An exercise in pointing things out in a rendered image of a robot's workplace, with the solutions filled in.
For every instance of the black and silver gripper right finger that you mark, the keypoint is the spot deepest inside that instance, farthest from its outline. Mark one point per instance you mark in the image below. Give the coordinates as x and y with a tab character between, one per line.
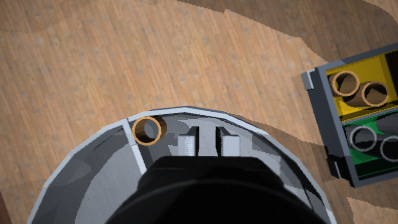
227	144

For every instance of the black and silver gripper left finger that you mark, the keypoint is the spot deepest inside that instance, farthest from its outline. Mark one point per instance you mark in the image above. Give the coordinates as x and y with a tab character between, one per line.
188	144

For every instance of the grey two-compartment sorting bin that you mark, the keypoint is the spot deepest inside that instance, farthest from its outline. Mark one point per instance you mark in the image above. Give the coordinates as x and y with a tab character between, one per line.
340	158

